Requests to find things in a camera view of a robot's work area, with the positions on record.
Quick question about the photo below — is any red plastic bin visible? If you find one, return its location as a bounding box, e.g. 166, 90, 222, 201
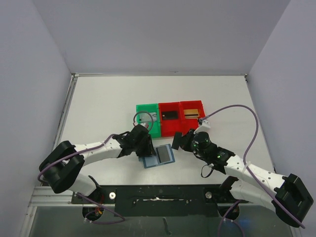
180, 100, 205, 134
158, 102, 182, 137

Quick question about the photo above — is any dark grey card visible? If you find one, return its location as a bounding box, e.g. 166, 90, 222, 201
157, 146, 170, 163

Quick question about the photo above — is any blue leather card holder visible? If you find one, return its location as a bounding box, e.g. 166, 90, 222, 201
138, 144, 175, 169

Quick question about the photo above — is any silver VIP card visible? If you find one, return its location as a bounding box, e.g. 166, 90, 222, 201
139, 112, 157, 122

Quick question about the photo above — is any green plastic bin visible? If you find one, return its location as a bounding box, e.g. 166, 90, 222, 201
136, 104, 161, 138

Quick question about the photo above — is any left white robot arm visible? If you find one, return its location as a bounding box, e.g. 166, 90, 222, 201
38, 123, 156, 197

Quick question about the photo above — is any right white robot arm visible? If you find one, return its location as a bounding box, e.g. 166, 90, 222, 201
172, 129, 314, 228

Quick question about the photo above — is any black card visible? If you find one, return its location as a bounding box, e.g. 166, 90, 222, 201
161, 111, 178, 120

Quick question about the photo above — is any gold card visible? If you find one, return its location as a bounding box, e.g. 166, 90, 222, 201
183, 109, 199, 119

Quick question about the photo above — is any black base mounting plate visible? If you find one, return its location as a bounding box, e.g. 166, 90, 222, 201
71, 185, 250, 220

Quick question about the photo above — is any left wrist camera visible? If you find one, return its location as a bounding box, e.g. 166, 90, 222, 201
133, 122, 149, 130

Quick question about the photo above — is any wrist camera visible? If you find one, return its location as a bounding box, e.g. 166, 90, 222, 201
194, 118, 211, 134
133, 122, 149, 130

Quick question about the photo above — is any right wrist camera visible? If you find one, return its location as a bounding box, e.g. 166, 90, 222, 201
194, 118, 211, 134

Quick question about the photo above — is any aluminium frame rail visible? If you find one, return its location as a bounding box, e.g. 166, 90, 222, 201
29, 186, 73, 207

